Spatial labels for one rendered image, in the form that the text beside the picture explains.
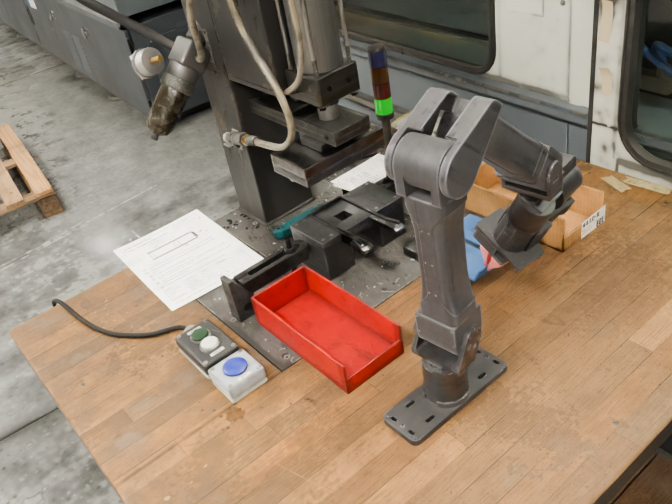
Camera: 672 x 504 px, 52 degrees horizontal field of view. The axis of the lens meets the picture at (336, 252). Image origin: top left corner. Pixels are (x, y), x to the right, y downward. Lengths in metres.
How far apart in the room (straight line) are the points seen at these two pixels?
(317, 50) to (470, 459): 0.66
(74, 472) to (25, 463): 0.20
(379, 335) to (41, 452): 1.63
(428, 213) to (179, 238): 0.82
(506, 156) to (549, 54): 0.78
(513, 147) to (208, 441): 0.60
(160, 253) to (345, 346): 0.53
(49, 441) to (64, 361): 1.27
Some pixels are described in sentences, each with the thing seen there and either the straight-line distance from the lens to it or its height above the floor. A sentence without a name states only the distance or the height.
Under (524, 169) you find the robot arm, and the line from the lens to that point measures 0.95.
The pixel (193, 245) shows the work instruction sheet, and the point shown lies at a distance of 1.49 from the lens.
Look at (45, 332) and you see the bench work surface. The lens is 1.42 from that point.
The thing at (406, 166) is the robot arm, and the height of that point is 1.29.
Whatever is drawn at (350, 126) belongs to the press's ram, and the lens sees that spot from 1.18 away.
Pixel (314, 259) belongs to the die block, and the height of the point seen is 0.93.
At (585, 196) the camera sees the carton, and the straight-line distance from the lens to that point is 1.37.
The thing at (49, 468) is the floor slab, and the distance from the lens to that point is 2.49.
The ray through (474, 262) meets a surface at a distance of 1.24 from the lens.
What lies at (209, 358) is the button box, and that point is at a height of 0.93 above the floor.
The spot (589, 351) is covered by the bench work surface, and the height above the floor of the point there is 0.90.
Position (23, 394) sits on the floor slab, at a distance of 2.81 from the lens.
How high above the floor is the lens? 1.68
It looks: 35 degrees down
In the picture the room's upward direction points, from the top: 11 degrees counter-clockwise
